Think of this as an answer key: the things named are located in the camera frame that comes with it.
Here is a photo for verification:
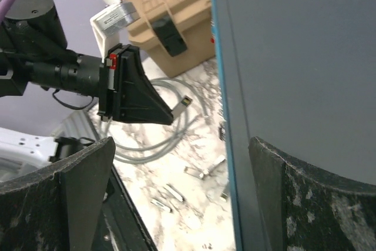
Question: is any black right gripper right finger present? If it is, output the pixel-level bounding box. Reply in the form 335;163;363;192
249;137;375;250

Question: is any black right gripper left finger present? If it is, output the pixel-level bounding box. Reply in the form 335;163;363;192
1;138;115;250

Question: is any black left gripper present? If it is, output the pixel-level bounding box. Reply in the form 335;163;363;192
98;44;173;125

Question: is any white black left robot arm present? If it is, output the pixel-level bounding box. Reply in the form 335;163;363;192
1;0;173;125

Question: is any tan plastic tool case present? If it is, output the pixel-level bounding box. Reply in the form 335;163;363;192
127;0;215;78

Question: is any dark blue network switch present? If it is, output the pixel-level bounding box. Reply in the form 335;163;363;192
213;0;375;250

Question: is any grey coiled network cable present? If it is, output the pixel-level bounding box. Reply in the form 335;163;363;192
101;77;209;165

